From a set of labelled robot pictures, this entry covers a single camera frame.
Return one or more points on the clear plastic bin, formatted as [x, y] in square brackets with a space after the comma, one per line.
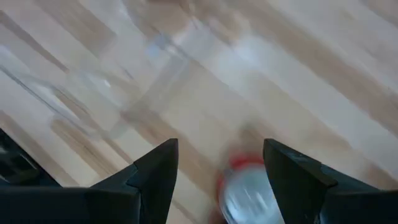
[77, 102]

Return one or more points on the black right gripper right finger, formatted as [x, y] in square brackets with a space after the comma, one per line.
[317, 196]

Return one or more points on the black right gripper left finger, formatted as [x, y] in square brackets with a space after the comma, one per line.
[130, 199]

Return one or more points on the red can silver lid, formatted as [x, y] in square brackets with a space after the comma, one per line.
[245, 199]

